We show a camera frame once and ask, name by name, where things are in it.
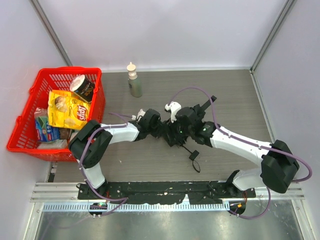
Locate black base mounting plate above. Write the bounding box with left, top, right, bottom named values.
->
left=77, top=180, right=256, bottom=205

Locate yellow Lay's chips bag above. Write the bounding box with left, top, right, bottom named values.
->
left=47, top=90, right=91, bottom=131

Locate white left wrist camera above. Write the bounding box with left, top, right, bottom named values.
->
left=131, top=109, right=146, bottom=121

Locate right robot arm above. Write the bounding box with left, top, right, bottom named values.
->
left=165, top=102, right=300, bottom=194

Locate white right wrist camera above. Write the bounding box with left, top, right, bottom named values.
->
left=164, top=101, right=182, bottom=123

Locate beige squeeze bottle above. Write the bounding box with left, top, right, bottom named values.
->
left=126, top=62, right=143, bottom=98

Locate blue green snack packet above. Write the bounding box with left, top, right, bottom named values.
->
left=34, top=107, right=60, bottom=143

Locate white slotted cable duct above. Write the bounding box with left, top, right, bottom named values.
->
left=42, top=201, right=230, bottom=213

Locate black folding umbrella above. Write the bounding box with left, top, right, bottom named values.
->
left=157, top=94, right=218, bottom=173

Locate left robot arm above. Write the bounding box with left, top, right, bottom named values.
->
left=68, top=109, right=161, bottom=197

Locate black ice cream tub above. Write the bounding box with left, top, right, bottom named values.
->
left=69, top=74, right=95, bottom=103

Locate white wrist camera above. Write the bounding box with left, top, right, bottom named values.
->
left=131, top=109, right=146, bottom=121
left=164, top=101, right=182, bottom=123

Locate red plastic basket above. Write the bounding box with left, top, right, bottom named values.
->
left=6, top=66, right=106, bottom=162

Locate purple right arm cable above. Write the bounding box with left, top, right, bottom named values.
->
left=168, top=86, right=313, bottom=182

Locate pink wrapped package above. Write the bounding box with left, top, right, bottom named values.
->
left=37, top=139, right=68, bottom=150

